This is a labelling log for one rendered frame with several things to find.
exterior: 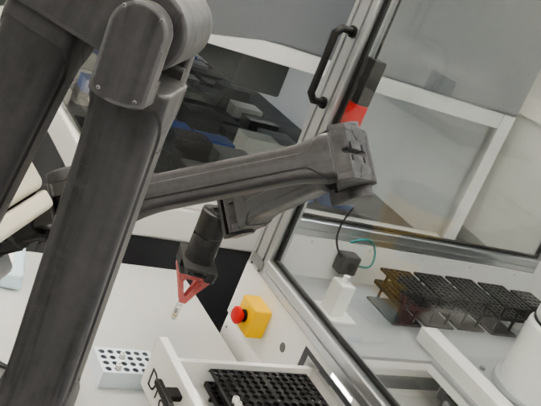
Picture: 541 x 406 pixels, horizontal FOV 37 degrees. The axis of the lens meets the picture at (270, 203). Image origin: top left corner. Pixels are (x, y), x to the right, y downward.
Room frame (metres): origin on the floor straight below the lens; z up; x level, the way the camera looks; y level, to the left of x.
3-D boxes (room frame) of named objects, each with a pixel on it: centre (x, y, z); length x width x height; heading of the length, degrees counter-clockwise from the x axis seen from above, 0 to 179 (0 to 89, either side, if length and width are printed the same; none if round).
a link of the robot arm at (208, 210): (1.45, 0.08, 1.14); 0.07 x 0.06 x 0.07; 143
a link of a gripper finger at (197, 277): (1.45, 0.09, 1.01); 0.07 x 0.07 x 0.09; 20
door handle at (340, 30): (1.76, 0.00, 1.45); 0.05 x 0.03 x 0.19; 124
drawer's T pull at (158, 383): (1.22, 0.03, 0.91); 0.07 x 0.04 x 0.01; 34
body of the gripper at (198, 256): (1.45, 0.09, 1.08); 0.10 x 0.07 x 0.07; 20
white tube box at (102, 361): (1.43, 0.14, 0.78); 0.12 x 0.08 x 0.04; 123
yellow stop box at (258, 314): (1.68, -0.06, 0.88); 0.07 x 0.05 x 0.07; 34
